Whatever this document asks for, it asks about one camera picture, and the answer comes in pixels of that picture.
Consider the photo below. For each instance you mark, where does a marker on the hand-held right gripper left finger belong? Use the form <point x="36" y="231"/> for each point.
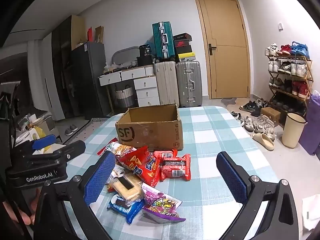
<point x="100" y="177"/>

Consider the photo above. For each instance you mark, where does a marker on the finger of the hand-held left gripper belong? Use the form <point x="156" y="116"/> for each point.
<point x="70" y="152"/>
<point x="43" y="141"/>

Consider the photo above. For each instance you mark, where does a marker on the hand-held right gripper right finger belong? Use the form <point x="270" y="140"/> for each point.
<point x="232" y="177"/>

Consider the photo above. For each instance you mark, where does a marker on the white snack packet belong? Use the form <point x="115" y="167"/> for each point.
<point x="117" y="171"/>

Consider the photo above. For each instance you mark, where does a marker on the clear cracker packet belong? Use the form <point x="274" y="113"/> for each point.
<point x="125" y="187"/>

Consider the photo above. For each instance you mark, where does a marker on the noodle print snack bag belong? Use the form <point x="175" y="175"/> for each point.
<point x="120" y="151"/>

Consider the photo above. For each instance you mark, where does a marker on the blue cookie packet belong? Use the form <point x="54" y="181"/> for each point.
<point x="125" y="206"/>

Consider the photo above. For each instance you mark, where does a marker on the red chip bag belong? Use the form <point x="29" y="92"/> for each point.
<point x="140" y="166"/>

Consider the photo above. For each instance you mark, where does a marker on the red wafer packet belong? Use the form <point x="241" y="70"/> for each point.
<point x="163" y="154"/>
<point x="175" y="168"/>

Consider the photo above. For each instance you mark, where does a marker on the purple snack bag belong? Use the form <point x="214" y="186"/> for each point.
<point x="160" y="202"/>

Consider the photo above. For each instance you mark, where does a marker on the brown cardboard box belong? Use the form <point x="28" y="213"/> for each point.
<point x="150" y="132"/>

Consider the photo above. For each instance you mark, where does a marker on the person's left hand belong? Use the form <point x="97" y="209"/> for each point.
<point x="22" y="216"/>

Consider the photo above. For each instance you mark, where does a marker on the yellow plastic item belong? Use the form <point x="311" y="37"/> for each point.
<point x="37" y="132"/>

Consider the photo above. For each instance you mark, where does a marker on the grey slipper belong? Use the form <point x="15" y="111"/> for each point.
<point x="67" y="131"/>
<point x="73" y="127"/>

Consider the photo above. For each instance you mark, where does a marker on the dotted floor mat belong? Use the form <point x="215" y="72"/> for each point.
<point x="95" y="120"/>

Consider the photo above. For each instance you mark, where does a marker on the beige slipper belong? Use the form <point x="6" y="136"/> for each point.
<point x="262" y="140"/>

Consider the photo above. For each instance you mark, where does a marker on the pile of loose sneakers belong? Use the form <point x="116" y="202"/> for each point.
<point x="260" y="123"/>

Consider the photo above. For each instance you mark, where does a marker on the small cardboard box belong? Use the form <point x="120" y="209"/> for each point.
<point x="270" y="113"/>

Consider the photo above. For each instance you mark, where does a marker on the dark grey refrigerator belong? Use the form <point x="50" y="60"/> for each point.
<point x="90" y="80"/>

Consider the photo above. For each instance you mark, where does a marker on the dark wardrobe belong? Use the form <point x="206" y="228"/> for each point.
<point x="62" y="67"/>

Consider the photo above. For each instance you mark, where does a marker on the grey door rug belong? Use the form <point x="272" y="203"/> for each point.
<point x="228" y="101"/>

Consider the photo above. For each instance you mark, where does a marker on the cream trash bin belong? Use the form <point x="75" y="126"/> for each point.
<point x="293" y="130"/>

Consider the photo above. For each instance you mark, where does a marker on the woven laundry basket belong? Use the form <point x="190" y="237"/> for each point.
<point x="123" y="96"/>

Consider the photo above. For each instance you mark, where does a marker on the white cloth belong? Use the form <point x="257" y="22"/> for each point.
<point x="310" y="212"/>

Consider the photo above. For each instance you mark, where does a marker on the crumpled plastic bag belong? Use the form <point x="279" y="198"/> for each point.
<point x="108" y="68"/>

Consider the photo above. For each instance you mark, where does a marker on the white drawer desk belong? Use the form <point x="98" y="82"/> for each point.
<point x="143" y="85"/>

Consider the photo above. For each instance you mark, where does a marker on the silver suitcase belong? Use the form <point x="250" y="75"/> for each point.
<point x="188" y="83"/>

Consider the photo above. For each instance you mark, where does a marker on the grey oval tray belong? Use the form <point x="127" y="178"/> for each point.
<point x="125" y="55"/>

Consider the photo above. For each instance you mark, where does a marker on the wooden shoe rack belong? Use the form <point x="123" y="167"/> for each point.
<point x="291" y="80"/>

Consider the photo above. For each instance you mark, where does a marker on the beige suitcase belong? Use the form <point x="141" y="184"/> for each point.
<point x="166" y="83"/>

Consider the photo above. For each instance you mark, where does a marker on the brown cardboard panel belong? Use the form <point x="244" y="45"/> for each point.
<point x="77" y="31"/>

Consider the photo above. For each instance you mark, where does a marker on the black basket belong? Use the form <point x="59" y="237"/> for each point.
<point x="145" y="60"/>

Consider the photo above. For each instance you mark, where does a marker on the brown paper bag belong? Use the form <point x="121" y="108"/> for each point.
<point x="99" y="33"/>

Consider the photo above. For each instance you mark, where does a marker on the black printed box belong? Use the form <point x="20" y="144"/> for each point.
<point x="144" y="50"/>

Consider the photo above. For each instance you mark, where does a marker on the yellow black shoe box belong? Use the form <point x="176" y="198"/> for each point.
<point x="185" y="56"/>

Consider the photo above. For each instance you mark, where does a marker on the wooden door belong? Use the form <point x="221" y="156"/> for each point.
<point x="225" y="47"/>

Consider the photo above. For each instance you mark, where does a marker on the red black shoe box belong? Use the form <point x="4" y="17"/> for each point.
<point x="183" y="43"/>

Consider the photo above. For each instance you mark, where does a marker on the teal suitcase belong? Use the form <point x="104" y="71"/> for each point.
<point x="162" y="40"/>

